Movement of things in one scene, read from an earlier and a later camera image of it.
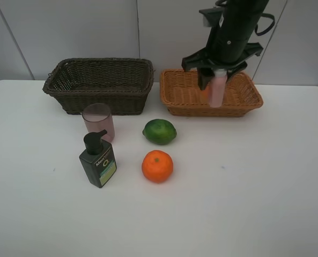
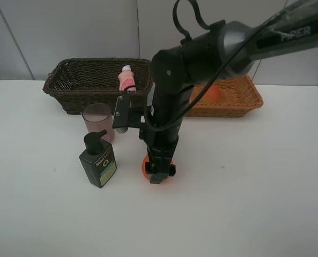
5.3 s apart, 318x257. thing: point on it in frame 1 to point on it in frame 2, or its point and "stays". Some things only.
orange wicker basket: x=181 y=95 stays
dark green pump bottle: x=98 y=159 stays
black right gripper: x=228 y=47 to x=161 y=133
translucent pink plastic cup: x=97 y=118 stays
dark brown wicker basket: x=123 y=84 stays
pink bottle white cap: x=217 y=88 to x=126 y=78
